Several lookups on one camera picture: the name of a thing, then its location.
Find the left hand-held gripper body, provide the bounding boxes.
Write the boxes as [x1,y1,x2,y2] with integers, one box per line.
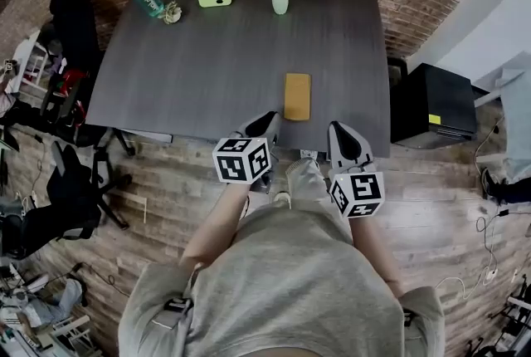
[212,131,278,193]

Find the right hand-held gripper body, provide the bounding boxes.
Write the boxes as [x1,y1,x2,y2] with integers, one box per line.
[326,159,386,219]

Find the person's right forearm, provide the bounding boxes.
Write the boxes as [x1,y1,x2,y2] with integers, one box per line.
[350,216,406,298]

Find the person's left forearm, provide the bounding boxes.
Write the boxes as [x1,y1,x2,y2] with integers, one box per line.
[180,180,255,265]

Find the person's grey trousers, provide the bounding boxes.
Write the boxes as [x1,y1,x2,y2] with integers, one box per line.
[285,158,331,209]

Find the black cabinet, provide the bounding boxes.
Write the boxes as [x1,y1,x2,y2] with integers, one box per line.
[389,62,478,151]

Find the person's grey shirt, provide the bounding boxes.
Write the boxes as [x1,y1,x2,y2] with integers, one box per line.
[118,197,447,357]

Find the grey tablecloth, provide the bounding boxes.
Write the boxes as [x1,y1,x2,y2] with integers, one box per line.
[497,64,531,184]

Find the black office chair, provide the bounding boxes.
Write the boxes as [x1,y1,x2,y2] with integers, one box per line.
[20,139,134,248]

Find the red bag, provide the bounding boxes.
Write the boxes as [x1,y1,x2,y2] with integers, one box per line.
[57,68,89,97]

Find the white table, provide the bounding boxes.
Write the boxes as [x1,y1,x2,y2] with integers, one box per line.
[12,29,47,95]

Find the white cable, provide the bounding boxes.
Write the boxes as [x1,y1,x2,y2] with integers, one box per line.
[434,203,501,302]

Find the black cable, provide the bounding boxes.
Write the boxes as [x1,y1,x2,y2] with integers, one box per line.
[72,262,130,298]

